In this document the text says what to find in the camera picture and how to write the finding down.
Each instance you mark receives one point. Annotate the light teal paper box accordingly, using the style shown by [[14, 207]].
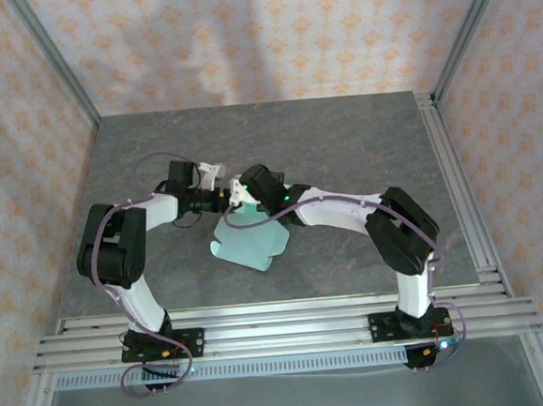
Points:
[[251, 242]]

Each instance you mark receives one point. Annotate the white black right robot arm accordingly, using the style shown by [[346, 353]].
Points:
[[333, 210]]

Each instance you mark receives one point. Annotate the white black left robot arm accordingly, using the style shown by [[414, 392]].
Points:
[[138, 298]]

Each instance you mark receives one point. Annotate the black controller box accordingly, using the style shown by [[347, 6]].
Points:
[[424, 355]]

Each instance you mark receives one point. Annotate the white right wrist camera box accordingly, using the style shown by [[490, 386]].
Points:
[[240, 189]]

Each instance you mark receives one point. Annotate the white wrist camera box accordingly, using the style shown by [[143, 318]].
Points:
[[240, 189], [210, 172]]

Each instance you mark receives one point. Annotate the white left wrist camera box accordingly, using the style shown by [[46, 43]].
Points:
[[210, 172]]

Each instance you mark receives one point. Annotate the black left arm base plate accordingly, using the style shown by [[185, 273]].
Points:
[[191, 343]]

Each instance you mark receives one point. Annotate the long aluminium cross rail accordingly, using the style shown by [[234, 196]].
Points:
[[282, 336]]

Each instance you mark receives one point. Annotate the aluminium frame post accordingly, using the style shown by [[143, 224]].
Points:
[[469, 23], [53, 60]]

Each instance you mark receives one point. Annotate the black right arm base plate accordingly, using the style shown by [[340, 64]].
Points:
[[385, 328]]

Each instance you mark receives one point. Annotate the aluminium side rail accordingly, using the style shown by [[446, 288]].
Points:
[[458, 183]]

